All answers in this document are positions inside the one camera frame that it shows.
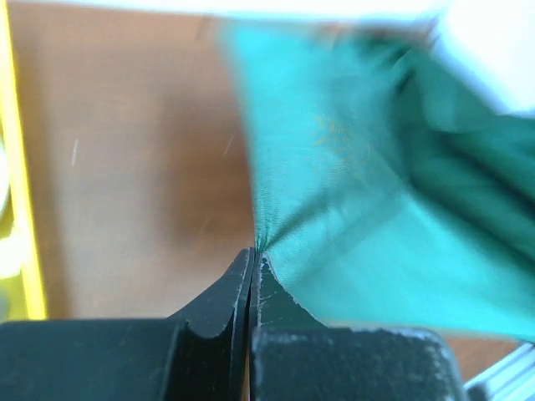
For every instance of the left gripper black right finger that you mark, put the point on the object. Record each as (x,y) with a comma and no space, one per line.
(295,357)

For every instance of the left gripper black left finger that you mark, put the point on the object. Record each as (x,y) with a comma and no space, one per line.
(197,353)

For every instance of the dark green cloth napkin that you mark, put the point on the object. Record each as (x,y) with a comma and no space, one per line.
(384,189)

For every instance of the yellow plastic bin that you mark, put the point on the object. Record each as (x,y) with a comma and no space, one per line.
(24,245)

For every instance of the aluminium table frame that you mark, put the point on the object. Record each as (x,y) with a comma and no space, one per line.
(509,379)

